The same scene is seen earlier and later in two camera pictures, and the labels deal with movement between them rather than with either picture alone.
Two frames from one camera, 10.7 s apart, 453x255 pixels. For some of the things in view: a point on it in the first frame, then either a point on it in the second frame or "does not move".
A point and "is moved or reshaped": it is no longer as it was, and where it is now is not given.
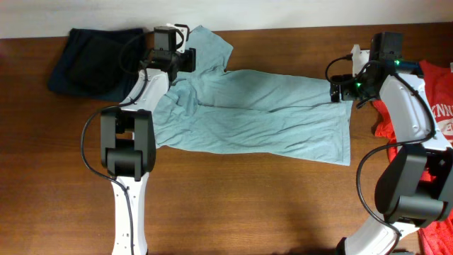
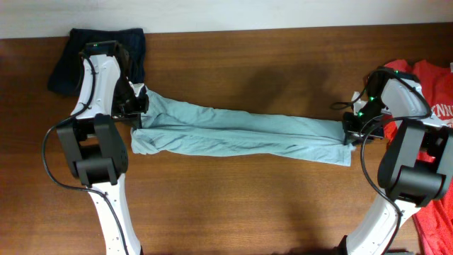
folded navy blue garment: [99, 63] does not move
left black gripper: [190, 59] → [134, 115]
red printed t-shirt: [437, 237] does not move
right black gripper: [347, 94] → [351, 132]
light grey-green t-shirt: [280, 115] is moved or reshaped
